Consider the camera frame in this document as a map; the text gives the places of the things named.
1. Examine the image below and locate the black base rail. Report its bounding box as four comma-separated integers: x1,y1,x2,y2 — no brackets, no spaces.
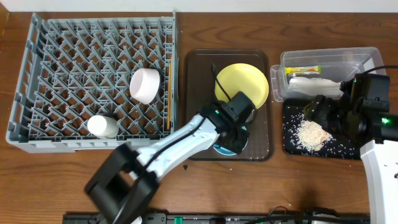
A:
62,212,374,224

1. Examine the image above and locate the white napkin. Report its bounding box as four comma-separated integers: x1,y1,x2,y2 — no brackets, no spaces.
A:
289,77,343,98

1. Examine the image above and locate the pink white bowl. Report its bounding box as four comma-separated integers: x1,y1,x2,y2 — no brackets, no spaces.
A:
129,68,160,105

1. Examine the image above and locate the small white cup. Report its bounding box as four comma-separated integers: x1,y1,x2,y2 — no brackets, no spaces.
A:
87,115,119,139

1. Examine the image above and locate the grey plastic dish rack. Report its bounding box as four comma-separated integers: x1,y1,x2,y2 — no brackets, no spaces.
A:
6,14,178,153

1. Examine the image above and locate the black rectangular tray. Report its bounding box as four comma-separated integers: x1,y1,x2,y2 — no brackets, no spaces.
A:
282,98,363,161

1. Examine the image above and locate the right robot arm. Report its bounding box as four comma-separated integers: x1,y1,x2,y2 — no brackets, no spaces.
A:
303,72,397,223

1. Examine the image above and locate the dark brown serving tray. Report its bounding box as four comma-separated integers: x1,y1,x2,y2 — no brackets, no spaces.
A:
184,49,274,162

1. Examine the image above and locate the wooden chopstick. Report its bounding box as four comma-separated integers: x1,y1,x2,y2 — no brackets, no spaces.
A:
167,60,173,129
166,80,170,131

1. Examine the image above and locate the pile of rice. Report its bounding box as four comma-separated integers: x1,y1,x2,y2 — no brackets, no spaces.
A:
287,113,358,155

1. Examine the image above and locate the clear plastic bin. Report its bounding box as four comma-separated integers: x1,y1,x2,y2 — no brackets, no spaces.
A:
271,47,384,102

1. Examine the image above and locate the yellow round plate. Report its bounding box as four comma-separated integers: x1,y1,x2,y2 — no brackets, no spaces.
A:
217,63,269,109

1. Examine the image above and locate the green orange snack wrapper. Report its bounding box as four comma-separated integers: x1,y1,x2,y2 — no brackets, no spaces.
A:
285,65,322,76

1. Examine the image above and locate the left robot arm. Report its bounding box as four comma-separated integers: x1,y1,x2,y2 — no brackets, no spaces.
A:
85,91,256,223

